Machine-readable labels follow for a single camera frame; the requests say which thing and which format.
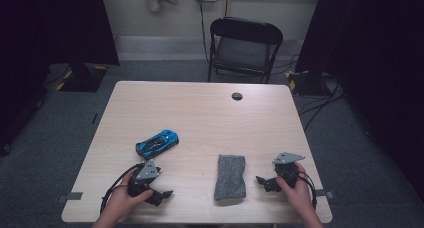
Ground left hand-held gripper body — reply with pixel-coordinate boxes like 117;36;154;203
127;159;163;198

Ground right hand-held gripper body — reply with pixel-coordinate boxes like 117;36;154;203
272;151;306;189

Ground blue toy car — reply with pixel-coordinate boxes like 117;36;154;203
135;129;180;161

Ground grey terry cloth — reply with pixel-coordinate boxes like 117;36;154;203
213;154;248;202

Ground person's right hand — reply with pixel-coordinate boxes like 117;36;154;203
275;161;316;219

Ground person's left hand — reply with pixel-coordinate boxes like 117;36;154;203
109;170;155;220

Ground grey tape strip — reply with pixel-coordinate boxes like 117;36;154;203
56;191;84;203
311;188;336;200

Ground black stand base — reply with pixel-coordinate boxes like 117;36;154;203
285;69;332;97
55;62;109;93

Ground black folding chair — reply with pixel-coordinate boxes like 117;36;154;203
207;16;285;85

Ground dark curtain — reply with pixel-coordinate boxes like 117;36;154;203
294;0;424;202
0;0;121;156

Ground right hand-held gripper black cable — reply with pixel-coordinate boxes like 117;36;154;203
297;170;319;211

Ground hand-held gripper black cable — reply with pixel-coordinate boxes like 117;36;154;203
99;163;142;216
297;170;319;211

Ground left hand-held gripper black cable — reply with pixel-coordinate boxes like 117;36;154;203
99;163;142;216

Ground black floor cables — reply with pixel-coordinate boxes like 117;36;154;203
270;53;346;133

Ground black power cable at wall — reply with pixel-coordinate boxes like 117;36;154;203
198;0;211;64

